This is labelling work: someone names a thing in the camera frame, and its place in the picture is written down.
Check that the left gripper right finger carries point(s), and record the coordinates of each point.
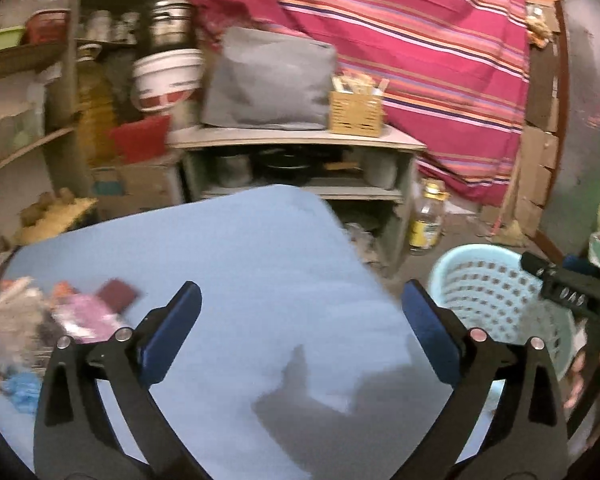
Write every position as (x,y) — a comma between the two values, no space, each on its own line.
(527,438)

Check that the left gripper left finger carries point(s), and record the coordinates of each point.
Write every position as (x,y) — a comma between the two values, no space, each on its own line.
(73,435)

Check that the blue plastic shoe cover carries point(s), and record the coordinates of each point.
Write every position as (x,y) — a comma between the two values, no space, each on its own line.
(23,390)

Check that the pink snack wrapper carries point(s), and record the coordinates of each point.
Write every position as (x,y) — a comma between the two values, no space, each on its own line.
(85,318)

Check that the maroon scouring pad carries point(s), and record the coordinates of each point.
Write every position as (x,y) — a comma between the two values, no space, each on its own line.
(117,295)

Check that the patterned snack bag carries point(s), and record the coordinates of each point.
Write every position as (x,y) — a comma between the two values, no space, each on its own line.
(22,313)

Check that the light blue laundry basket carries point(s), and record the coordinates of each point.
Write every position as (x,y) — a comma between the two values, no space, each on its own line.
(485,286)

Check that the straw broom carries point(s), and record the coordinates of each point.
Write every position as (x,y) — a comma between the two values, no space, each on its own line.
(506,231)

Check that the oil bottle on floor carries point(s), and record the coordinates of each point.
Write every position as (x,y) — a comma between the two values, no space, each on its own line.
(428,215)

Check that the yellow egg tray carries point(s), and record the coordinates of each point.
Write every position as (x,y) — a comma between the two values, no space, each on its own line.
(56,220)

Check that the blue table cloth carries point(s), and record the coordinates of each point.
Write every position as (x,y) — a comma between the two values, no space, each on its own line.
(300,366)

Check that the cardboard box under basket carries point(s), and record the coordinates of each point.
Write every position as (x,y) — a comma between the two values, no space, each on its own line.
(127,189)

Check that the grey low shelf cabinet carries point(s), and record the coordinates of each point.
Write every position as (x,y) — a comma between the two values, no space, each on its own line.
(368,180)

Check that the dark wooden door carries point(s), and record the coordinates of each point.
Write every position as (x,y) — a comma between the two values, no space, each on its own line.
(570,214)

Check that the striped red curtain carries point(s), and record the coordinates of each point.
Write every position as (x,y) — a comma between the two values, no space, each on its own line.
(457,72)

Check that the yellow chopstick holder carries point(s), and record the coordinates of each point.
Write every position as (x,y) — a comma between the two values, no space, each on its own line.
(355,104)

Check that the red woven basket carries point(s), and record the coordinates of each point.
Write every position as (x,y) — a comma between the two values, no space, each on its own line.
(143,140)

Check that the cooking oil jug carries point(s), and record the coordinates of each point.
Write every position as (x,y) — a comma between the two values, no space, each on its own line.
(96,107)

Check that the white plastic bucket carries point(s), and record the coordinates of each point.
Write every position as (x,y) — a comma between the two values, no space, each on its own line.
(167,78)

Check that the green plastic tray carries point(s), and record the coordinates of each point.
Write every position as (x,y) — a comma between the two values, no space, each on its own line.
(11,37)

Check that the small red basket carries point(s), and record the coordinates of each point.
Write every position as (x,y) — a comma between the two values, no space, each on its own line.
(47,27)

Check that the steel cooking pot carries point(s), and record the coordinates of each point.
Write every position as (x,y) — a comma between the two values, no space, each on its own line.
(170,24)

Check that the wooden wall shelf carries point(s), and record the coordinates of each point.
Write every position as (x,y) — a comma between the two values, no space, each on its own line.
(39,109)

